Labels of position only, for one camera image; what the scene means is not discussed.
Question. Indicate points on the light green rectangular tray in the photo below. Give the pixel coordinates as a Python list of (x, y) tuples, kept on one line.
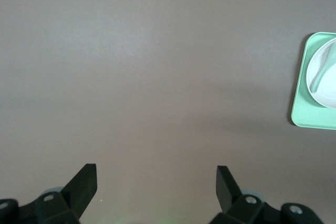
[(302, 103)]

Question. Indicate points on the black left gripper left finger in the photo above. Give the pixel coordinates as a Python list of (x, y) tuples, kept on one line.
[(60, 208)]

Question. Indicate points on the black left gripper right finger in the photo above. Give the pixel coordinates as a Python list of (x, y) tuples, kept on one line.
[(241, 211)]

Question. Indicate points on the beige round plate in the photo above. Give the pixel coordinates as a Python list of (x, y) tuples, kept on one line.
[(328, 87)]

